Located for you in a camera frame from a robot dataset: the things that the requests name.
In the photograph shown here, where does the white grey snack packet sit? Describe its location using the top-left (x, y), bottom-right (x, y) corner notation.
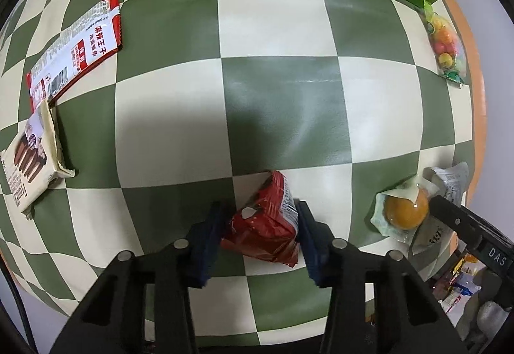
top-left (411, 161), bottom-right (470, 256)

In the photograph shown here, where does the green white checkered mat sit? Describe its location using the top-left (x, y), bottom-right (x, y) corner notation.
top-left (1, 0), bottom-right (475, 315)

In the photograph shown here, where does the colourful candy ball bag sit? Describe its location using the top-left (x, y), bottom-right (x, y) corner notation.
top-left (422, 0), bottom-right (467, 85)

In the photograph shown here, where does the small red snack packet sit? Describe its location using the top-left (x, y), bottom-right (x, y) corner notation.
top-left (221, 171), bottom-right (299, 267)

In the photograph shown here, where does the beige chocolate wafer packet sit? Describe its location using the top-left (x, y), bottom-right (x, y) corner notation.
top-left (1, 100), bottom-right (76, 214)

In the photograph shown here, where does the black cable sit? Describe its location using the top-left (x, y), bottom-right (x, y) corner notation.
top-left (0, 256), bottom-right (40, 354)

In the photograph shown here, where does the orange jelly cup packet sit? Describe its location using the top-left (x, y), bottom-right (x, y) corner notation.
top-left (370, 176), bottom-right (439, 244)

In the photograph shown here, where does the red white biscuit packet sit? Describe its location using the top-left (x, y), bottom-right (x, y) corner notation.
top-left (25, 0), bottom-right (122, 111)

